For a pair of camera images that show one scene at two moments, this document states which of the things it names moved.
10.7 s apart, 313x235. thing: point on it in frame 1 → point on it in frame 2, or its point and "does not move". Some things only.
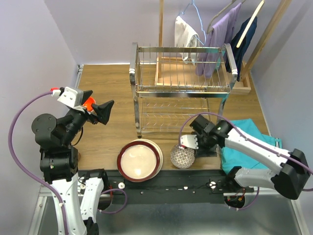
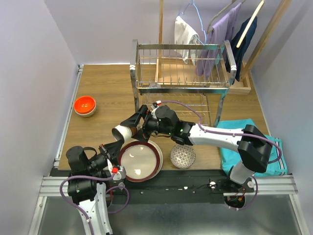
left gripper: [87, 114] → [105, 153]
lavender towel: [211, 52] does not move
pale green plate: [161, 155] does not move
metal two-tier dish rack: [175, 89] does not move
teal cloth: [233, 156] does not move
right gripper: [201, 152] → [133, 120]
